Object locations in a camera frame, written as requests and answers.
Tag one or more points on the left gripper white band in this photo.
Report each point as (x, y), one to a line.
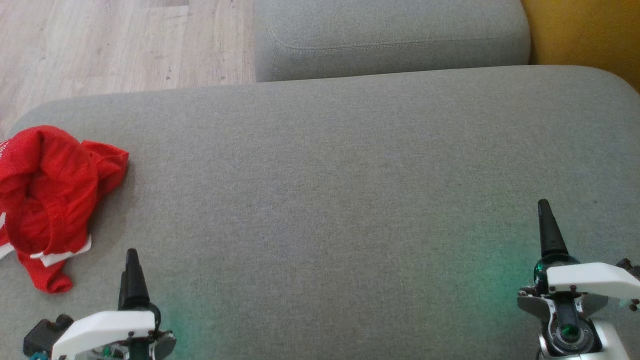
(105, 330)

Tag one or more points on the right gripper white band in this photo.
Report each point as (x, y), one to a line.
(590, 280)

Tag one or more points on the red garment with white trim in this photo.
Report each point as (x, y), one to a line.
(50, 190)

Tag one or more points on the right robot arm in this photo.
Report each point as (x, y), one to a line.
(614, 345)

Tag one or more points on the wide yellow sofa back cushion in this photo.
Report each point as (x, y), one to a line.
(590, 30)

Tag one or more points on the large grey sofa cushion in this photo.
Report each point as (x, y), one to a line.
(325, 200)

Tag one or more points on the grey sofa seat cushion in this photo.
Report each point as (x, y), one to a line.
(390, 30)

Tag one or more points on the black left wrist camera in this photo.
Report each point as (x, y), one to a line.
(42, 337)

